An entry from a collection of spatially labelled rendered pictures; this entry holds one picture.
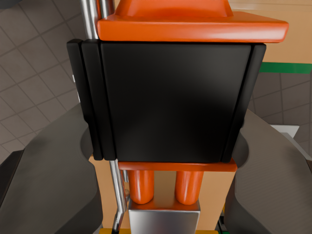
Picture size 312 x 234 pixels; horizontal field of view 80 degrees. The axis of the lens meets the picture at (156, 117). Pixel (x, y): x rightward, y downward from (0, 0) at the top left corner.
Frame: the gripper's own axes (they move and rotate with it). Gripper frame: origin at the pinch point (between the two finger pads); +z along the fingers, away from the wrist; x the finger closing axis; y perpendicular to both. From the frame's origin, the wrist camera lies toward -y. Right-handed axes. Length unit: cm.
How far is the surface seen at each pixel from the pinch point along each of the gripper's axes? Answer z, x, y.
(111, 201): 24, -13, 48
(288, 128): 119, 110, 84
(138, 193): -0.7, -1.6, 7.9
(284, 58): 65, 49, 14
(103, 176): 24.4, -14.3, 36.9
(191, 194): -0.7, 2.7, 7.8
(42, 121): 119, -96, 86
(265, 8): 65, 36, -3
